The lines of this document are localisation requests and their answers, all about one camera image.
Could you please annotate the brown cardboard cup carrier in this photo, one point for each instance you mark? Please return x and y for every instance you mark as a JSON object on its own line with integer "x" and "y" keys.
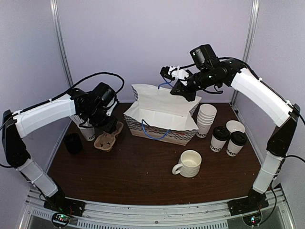
{"x": 105, "y": 141}

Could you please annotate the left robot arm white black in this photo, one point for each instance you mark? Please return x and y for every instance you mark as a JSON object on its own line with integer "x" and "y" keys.
{"x": 94, "y": 107}

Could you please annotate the white paper coffee cup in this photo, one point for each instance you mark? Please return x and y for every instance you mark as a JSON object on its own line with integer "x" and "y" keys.
{"x": 233, "y": 149}

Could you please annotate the aluminium frame post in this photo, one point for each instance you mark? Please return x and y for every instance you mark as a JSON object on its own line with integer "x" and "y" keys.
{"x": 57, "y": 25}
{"x": 251, "y": 30}

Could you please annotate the left aluminium frame post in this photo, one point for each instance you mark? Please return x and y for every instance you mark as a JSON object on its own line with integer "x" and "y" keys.
{"x": 57, "y": 25}

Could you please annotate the black coffee cup lid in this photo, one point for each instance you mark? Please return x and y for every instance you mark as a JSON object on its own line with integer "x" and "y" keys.
{"x": 238, "y": 138}

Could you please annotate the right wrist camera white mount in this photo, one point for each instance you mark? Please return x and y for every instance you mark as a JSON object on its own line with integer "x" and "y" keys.
{"x": 175, "y": 73}

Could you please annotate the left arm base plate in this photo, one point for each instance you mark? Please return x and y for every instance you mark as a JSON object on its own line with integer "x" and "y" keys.
{"x": 65, "y": 205}

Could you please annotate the blue checkered paper bag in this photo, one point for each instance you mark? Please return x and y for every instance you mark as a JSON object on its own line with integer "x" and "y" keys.
{"x": 158, "y": 115}

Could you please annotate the white cup holding straws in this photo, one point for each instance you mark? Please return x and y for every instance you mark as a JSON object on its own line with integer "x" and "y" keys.
{"x": 88, "y": 133}

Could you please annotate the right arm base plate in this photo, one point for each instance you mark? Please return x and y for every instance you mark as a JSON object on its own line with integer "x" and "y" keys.
{"x": 245, "y": 205}

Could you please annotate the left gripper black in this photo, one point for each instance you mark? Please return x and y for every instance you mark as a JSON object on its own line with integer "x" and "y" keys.
{"x": 108, "y": 127}

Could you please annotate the small white ceramic bowl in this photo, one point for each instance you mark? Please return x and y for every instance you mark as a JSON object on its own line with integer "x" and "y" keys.
{"x": 235, "y": 126}

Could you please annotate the stack of black lids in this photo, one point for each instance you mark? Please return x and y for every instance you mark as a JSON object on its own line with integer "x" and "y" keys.
{"x": 73, "y": 143}

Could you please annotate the right aluminium frame post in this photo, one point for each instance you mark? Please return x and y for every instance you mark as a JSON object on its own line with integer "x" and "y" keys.
{"x": 251, "y": 30}

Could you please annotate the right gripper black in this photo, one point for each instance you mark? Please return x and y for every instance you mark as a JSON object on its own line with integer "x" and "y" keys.
{"x": 182, "y": 90}

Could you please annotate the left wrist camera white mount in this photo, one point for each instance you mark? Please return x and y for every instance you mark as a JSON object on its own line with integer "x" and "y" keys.
{"x": 111, "y": 106}

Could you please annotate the white ceramic mug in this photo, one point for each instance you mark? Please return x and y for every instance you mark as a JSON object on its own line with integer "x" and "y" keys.
{"x": 188, "y": 165}

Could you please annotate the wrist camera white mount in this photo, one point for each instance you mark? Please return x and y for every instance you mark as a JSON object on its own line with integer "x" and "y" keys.
{"x": 175, "y": 73}
{"x": 111, "y": 106}

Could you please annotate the aluminium front rail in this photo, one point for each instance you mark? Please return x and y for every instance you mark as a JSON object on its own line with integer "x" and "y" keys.
{"x": 209, "y": 215}

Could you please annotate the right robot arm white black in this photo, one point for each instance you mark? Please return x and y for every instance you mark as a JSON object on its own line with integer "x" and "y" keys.
{"x": 237, "y": 74}

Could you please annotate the stack of white paper cups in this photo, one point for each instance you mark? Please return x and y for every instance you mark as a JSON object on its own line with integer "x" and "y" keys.
{"x": 205, "y": 119}

